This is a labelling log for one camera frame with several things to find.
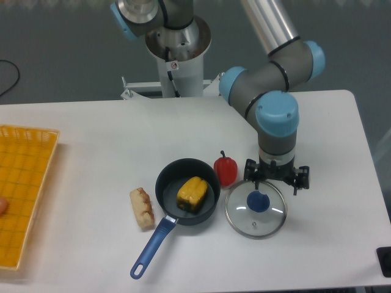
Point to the yellow woven basket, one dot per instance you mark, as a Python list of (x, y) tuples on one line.
[(26, 155)]

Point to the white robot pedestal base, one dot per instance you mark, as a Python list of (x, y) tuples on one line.
[(179, 58)]

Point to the yellow bell pepper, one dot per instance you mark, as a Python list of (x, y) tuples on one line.
[(191, 194)]

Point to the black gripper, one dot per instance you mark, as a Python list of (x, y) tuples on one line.
[(299, 178)]

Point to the dark pot with blue handle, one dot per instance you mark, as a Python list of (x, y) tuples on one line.
[(168, 183)]

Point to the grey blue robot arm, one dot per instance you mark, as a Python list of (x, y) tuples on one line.
[(261, 97)]

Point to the red bell pepper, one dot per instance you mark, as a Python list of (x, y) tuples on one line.
[(226, 169)]

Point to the black device at table edge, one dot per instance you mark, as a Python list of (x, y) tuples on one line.
[(384, 258)]

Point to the toy bread slice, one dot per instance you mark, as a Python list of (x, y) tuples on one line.
[(142, 208)]

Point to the glass pot lid blue knob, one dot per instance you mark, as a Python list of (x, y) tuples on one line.
[(255, 210)]

